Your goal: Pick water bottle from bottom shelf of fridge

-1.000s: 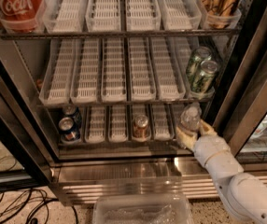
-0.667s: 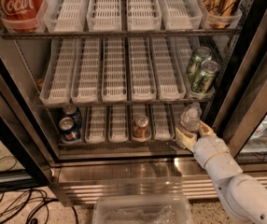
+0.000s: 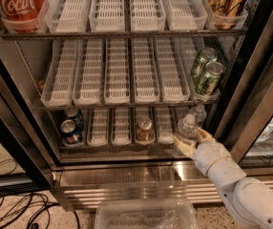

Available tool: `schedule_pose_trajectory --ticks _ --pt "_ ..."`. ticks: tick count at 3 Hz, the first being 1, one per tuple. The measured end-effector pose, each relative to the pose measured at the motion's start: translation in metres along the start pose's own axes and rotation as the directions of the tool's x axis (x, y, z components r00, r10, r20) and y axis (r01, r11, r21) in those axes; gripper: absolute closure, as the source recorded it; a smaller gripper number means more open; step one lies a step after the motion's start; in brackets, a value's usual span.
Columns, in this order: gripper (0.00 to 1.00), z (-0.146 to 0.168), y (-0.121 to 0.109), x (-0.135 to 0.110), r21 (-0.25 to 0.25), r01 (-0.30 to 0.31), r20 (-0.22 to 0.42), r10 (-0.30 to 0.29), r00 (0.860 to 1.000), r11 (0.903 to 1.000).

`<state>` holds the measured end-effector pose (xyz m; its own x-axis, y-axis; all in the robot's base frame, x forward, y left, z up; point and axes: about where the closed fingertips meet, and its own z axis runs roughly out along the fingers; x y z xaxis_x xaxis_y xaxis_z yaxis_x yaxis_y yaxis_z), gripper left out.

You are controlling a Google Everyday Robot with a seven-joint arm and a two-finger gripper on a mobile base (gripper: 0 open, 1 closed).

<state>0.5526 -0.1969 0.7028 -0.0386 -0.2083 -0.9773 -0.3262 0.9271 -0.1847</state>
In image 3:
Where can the clear plastic bin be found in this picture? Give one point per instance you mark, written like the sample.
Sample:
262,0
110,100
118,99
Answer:
152,213

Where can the glass fridge door left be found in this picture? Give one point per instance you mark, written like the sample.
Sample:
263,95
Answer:
16,141

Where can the white can behind door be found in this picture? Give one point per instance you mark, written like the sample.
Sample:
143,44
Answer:
266,132

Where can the green can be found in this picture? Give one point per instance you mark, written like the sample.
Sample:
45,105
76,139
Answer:
210,78
202,58

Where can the clear tray top left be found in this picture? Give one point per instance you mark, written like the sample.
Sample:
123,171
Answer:
23,24

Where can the clear tray middle right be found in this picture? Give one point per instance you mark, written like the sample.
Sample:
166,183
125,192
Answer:
188,49

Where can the top wire shelf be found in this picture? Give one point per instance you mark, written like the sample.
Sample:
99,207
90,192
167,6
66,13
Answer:
118,34

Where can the blue can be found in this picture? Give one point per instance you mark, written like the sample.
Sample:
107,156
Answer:
75,115
70,131

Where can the blue can rear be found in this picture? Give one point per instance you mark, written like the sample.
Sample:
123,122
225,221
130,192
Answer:
75,115

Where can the clear water bottle rear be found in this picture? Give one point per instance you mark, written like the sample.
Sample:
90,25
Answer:
199,112

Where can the gold patterned can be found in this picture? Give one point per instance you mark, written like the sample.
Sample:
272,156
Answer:
227,2

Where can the blue can front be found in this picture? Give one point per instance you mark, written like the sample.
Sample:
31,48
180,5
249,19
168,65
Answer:
70,131

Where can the clear water bottle front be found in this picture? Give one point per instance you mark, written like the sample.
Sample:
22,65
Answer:
193,130

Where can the green can rear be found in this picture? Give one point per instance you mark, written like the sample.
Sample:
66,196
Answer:
202,58

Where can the wire shelf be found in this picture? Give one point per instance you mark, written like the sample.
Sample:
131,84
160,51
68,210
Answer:
118,34
95,106

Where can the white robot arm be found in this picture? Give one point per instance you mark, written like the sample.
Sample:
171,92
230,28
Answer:
248,200

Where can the clear water bottle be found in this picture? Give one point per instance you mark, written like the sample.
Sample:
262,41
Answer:
193,130
199,112

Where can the glass fridge door right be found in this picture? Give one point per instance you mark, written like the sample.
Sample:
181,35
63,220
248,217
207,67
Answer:
245,107

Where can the clear tray top right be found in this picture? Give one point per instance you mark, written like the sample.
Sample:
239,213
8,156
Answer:
218,22

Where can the white tray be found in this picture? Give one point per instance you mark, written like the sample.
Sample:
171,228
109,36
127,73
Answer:
58,87
147,15
98,127
107,15
172,80
145,71
88,78
185,15
121,127
117,81
144,112
165,125
66,16

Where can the glass fridge door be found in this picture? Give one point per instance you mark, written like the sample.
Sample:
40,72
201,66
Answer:
245,107
16,141

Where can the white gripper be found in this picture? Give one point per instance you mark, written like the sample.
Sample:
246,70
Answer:
207,156

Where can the middle wire shelf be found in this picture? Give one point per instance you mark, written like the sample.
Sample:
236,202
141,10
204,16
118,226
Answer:
95,106

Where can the copper brown can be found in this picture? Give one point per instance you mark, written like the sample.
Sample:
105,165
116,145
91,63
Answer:
144,129

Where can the green can front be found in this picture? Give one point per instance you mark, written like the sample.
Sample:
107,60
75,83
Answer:
210,78

